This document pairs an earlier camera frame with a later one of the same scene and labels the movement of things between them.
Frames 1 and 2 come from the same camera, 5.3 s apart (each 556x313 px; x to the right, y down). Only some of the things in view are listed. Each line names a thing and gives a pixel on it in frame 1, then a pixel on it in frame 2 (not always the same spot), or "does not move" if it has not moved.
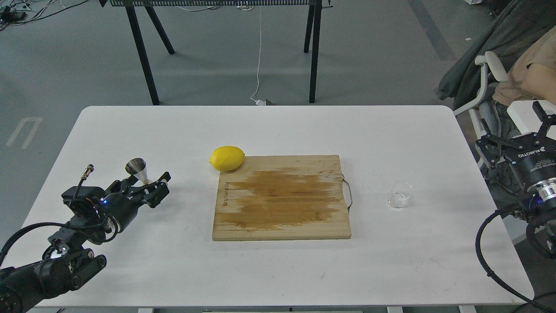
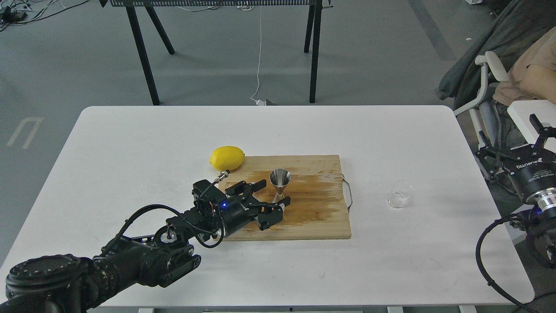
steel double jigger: [137, 166] -> [279, 178]
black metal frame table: [130, 5] does not move
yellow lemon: [227, 158] does not move
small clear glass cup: [401, 191] does not move
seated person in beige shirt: [533, 75] does not move
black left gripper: [120, 205] -> [236, 210]
